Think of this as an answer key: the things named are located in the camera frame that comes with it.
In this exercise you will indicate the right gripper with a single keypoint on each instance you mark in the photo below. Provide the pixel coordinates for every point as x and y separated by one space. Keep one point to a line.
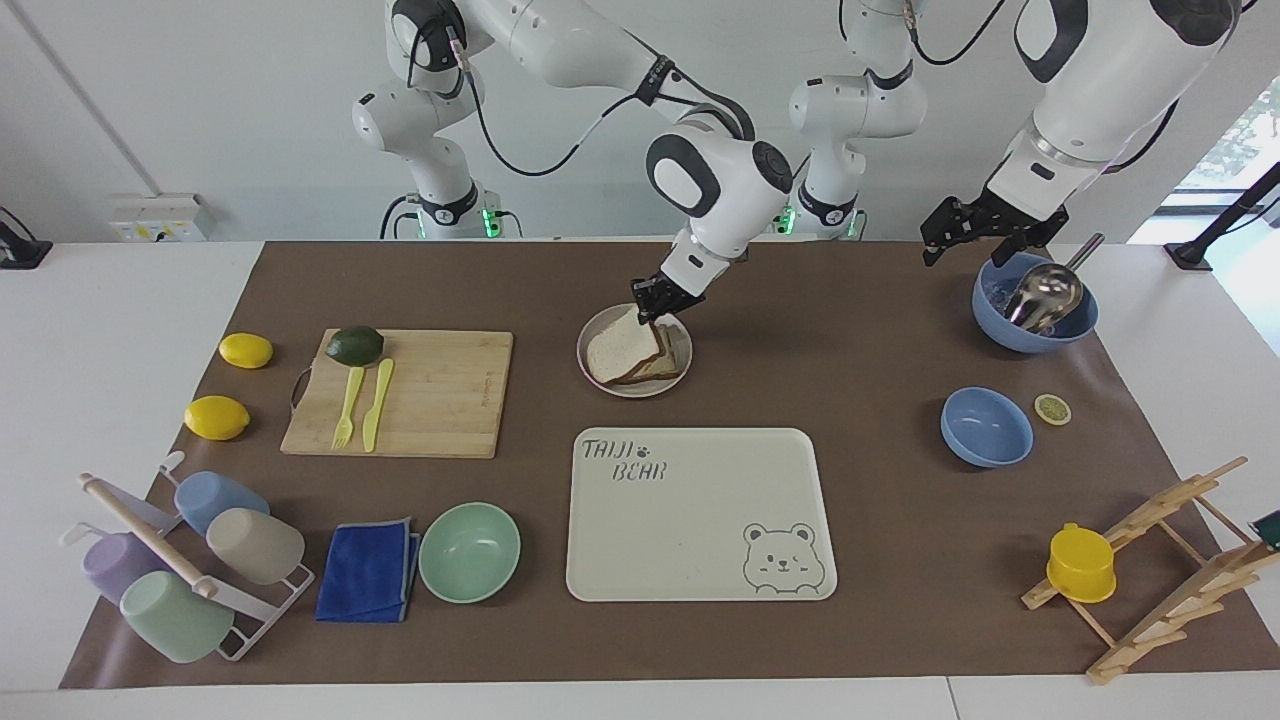
680 294

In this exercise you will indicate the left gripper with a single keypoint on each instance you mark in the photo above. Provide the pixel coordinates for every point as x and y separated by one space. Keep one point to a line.
1003 214

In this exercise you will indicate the white bread slice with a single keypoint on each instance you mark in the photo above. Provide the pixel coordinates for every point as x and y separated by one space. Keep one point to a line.
668 358
620 355

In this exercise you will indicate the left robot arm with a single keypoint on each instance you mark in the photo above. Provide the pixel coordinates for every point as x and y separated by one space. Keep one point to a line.
1110 90

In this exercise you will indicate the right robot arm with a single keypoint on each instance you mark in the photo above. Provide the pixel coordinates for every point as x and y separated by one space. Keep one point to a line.
590 45

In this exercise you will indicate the round beige plate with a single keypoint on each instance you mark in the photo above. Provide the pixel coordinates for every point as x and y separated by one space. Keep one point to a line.
600 330

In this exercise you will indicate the metal ladle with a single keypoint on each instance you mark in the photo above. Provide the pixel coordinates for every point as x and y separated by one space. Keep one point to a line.
1045 295

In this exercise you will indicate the large blue bowl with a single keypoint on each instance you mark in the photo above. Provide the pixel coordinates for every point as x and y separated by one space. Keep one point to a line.
1075 325

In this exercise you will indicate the halved lime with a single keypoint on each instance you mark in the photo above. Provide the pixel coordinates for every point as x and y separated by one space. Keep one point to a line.
1052 409

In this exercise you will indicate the small blue bowl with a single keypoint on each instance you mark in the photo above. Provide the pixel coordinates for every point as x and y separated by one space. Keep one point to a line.
985 428

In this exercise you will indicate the cream tray with bear print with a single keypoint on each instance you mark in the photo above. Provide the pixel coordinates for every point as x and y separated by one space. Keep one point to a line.
690 520

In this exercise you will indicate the bamboo cutting board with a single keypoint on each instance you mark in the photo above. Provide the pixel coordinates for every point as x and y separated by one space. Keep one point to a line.
450 395

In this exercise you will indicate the black stand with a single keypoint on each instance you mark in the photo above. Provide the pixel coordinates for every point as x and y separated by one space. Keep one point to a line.
22 252
1225 215

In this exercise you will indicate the window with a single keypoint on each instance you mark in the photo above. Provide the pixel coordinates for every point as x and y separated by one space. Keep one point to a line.
1235 150

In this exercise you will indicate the yellow-green plastic knife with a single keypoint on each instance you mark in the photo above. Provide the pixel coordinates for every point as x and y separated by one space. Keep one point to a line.
377 405

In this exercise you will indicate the dark green avocado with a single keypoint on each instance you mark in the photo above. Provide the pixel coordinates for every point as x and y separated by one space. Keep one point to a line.
355 346

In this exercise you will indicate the green bowl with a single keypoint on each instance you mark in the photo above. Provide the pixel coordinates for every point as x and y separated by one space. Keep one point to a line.
470 552

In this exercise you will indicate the yellow-green plastic fork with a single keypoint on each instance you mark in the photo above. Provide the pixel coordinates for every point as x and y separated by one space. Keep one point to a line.
349 400

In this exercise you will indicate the yellow plastic cup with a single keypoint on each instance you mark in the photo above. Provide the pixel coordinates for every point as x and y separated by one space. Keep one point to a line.
1080 565

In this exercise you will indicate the blue folded cloth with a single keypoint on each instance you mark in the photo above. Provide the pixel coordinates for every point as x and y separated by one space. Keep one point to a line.
365 572

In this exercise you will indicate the dark green object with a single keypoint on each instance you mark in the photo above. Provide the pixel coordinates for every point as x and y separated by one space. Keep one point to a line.
1268 530

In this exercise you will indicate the yellow lemon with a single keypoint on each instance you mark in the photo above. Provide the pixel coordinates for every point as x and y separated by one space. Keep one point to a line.
246 350
217 418

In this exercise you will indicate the wooden drying rack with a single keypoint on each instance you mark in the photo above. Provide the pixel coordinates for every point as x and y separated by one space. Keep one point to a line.
1170 610

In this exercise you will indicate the beige plastic cup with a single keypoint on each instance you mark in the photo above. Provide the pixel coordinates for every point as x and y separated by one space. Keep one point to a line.
258 545

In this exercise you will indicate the blue plastic cup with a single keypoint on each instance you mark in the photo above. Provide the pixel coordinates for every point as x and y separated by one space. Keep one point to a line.
220 500

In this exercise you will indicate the white cup rack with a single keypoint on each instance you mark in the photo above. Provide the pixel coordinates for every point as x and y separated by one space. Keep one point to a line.
150 535

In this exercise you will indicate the green plastic cup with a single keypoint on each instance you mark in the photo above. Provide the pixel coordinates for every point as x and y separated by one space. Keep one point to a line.
178 618

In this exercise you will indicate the purple plastic cup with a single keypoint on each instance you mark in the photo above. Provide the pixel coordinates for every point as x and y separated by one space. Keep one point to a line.
115 565

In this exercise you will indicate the white wall socket box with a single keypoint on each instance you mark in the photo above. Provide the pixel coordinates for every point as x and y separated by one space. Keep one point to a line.
160 218

